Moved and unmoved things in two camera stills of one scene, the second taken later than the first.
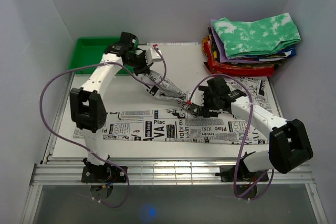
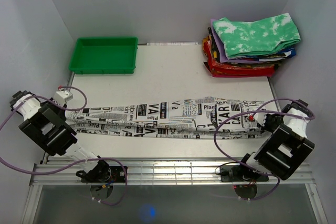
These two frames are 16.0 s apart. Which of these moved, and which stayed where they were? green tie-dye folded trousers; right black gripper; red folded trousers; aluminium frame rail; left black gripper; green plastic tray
Moved: left black gripper; right black gripper
Stayed: aluminium frame rail; red folded trousers; green tie-dye folded trousers; green plastic tray
